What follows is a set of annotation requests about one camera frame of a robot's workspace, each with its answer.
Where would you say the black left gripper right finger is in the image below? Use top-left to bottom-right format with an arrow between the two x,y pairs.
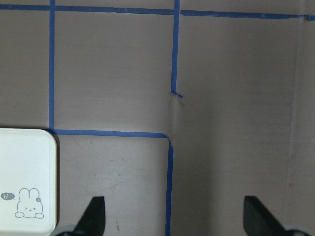
243,196 -> 310,236

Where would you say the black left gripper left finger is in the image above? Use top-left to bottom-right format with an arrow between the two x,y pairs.
73,196 -> 106,236

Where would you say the cream plastic tray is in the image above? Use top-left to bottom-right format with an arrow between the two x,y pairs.
0,128 -> 57,236

